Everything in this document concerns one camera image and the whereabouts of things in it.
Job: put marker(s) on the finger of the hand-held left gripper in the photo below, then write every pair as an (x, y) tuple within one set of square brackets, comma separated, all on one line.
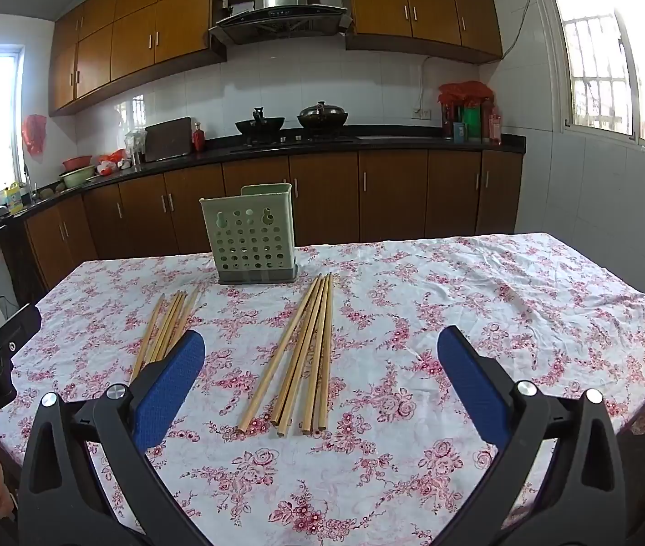
[(20, 327)]

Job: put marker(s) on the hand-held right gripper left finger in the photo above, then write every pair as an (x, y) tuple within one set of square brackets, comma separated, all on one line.
[(168, 387)]

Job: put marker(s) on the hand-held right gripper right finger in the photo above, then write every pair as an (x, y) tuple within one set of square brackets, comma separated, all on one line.
[(470, 387)]

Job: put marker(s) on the bunch of wooden chopsticks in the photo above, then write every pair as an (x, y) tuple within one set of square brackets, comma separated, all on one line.
[(157, 335), (305, 352)]

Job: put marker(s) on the green perforated utensil holder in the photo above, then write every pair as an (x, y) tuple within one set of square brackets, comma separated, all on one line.
[(277, 222)]

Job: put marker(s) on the floral pink white tablecloth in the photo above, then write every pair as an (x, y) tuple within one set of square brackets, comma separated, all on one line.
[(413, 307)]

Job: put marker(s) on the yellow dish soap bottle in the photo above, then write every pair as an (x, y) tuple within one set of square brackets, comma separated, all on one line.
[(14, 198)]

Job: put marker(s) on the green metal basin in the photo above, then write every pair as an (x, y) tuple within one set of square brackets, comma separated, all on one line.
[(79, 176)]

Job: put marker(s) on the red plastic bowl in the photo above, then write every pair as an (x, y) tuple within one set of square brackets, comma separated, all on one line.
[(76, 162)]

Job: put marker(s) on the red and white bag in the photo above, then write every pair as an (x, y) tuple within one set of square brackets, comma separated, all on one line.
[(109, 162)]

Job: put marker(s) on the hanging red plastic bag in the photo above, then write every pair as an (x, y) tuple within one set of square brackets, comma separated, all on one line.
[(35, 132)]

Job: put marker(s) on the clear glass jar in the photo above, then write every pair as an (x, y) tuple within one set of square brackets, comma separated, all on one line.
[(134, 147)]

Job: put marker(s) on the dark brown cutting board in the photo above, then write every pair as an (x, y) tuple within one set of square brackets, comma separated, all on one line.
[(168, 139)]

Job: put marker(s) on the brown wooden lower cabinets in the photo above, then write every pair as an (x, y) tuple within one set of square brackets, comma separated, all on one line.
[(328, 193)]

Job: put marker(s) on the brown wooden cabinets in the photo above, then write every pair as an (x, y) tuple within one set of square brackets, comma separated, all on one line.
[(328, 193), (185, 17)]

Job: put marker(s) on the small red bottle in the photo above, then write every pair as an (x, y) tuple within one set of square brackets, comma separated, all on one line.
[(199, 138)]

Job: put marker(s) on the blue box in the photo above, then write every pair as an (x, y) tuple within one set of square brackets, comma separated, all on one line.
[(460, 132)]

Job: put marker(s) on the black kitchen countertop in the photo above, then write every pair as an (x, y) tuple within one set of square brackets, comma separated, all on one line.
[(402, 141)]

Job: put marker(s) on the tall red bottle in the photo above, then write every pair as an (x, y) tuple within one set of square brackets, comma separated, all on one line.
[(494, 126)]

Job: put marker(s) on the green box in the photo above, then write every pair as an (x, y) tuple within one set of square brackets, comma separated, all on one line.
[(473, 122)]

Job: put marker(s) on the black open wok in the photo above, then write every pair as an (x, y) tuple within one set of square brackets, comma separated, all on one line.
[(259, 125)]

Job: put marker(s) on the black gas stove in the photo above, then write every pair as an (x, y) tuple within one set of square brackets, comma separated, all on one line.
[(294, 139)]

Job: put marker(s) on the bunch of red bags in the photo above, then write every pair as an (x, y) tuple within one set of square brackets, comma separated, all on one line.
[(464, 93)]

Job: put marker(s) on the black wok with lid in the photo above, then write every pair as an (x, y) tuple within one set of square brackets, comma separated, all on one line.
[(322, 116)]

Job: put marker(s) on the large barred window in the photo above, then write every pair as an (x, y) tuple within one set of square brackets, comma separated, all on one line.
[(589, 57)]

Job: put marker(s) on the brown wooden upper cabinets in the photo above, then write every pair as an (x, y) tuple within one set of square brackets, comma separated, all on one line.
[(185, 17)]

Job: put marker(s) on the steel range hood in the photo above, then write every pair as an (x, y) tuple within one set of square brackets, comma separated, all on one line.
[(279, 5)]

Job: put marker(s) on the white wall socket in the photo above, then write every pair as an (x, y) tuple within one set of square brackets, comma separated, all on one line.
[(423, 113)]

